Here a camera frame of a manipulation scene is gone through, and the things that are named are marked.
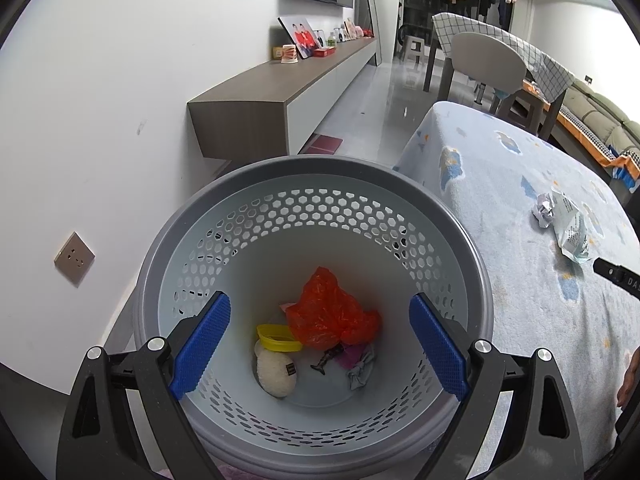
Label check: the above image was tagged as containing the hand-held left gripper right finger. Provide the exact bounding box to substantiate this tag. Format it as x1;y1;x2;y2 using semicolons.
409;294;586;480

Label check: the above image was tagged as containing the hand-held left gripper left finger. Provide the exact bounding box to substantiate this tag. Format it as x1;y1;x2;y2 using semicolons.
56;291;232;480

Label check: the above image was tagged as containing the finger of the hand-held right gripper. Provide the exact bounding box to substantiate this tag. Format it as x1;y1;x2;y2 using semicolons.
594;257;640;302

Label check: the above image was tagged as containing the white printed packet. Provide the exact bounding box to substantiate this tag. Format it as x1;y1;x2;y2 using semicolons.
550;187;593;264

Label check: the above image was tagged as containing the yellow plastic lid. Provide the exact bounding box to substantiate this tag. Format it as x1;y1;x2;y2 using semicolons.
256;324;304;352

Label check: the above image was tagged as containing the white round sponge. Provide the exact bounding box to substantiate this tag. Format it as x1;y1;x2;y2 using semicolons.
253;337;298;399

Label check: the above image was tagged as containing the grey wrapper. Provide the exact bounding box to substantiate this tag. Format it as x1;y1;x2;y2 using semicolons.
340;342;376;392

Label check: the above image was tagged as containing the white paper ball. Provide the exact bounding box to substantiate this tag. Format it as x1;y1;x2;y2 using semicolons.
531;195;557;228

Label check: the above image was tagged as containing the grey perforated plastic basket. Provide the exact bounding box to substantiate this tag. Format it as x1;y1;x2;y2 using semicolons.
134;156;496;480

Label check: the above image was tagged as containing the red plastic bag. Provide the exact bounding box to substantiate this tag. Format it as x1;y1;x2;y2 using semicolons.
285;266;382;350

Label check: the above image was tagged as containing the person's right hand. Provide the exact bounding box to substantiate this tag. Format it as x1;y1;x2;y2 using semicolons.
616;347;640;408

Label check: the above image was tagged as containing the light blue printed blanket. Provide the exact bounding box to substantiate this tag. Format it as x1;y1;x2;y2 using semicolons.
392;101;640;480

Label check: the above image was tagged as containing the houndstooth orange sofa throw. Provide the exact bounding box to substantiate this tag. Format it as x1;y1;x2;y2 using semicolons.
557;107;640;171

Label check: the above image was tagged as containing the green grey sofa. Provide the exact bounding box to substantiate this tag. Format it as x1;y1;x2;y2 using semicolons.
555;80;640;196

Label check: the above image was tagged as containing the grey brown stool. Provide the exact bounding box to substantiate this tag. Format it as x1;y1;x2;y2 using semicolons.
497;91;545;133

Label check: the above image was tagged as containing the checked tablecloth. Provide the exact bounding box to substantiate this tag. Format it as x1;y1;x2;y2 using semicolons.
431;11;577;106

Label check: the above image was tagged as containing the grey floating tv cabinet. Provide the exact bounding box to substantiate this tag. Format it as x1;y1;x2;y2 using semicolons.
187;37;378;160

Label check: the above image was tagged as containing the pink floor mat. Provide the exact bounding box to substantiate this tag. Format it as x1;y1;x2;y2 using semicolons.
299;132;343;156

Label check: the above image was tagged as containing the grey dining chair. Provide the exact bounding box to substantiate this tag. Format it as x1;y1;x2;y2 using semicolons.
440;31;529;111

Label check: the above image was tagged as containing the dining table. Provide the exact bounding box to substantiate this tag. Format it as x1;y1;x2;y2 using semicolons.
423;40;571;142

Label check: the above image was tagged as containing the beige plastic stool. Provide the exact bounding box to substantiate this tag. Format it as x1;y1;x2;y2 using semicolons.
404;35;427;66

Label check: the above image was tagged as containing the row of small picture frames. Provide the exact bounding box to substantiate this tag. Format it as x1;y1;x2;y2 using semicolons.
336;18;375;44

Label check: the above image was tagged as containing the leaning framed mirror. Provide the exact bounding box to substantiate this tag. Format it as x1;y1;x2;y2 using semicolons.
357;0;383;67

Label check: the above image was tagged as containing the beige wall power socket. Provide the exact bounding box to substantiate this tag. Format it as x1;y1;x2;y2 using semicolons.
54;231;96;288

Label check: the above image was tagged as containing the large photo frame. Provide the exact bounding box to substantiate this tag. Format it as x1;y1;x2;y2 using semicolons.
278;16;322;58

